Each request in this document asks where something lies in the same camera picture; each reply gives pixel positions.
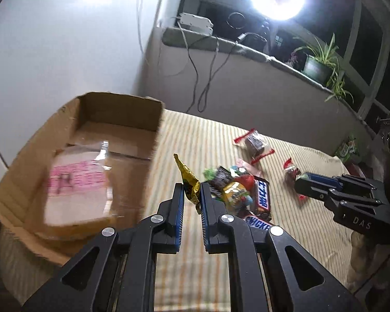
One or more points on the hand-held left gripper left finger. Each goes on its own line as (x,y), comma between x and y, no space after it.
(180,221)

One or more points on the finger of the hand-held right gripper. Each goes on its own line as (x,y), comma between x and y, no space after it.
(325,179)
(312,190)

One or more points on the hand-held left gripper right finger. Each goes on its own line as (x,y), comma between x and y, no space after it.
(205,224)

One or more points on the small red snack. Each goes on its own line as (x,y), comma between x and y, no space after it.
(291,170)

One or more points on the gold candy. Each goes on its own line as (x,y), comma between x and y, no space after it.
(190,185)

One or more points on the brown chocolate bar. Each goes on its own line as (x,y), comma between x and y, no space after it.
(263,198)
(258,222)

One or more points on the green candy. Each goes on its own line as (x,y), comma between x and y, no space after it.
(209,173)

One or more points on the brown cake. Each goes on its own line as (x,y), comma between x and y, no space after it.
(255,143)

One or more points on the cardboard box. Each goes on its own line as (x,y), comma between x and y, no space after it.
(123,110)

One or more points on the green snack packet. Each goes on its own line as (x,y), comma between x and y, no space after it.
(346,149)

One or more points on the beige cloth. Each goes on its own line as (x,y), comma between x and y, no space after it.
(367,260)

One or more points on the yellow snack packet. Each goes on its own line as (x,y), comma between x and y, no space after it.
(235,195)

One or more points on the dark snack packet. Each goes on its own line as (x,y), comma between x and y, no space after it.
(221,177)

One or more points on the red candy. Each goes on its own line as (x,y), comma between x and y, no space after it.
(246,180)

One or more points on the pink clear snack packet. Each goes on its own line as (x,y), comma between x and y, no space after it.
(247,169)

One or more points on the striped blanket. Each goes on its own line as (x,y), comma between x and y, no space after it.
(195,136)

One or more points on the potted spider plant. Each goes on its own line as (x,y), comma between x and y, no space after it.
(315,68)

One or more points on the clear plastic bag pink print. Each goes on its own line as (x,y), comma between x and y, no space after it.
(74,175)

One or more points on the small pink flower plant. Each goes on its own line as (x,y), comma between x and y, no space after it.
(292,59)

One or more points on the black device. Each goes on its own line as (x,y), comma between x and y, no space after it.
(256,40)

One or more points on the white power box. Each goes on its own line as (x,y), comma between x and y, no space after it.
(195,22)

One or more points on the white cabinet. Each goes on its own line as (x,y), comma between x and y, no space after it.
(68,39)

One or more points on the window frame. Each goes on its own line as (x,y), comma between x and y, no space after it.
(356,39)

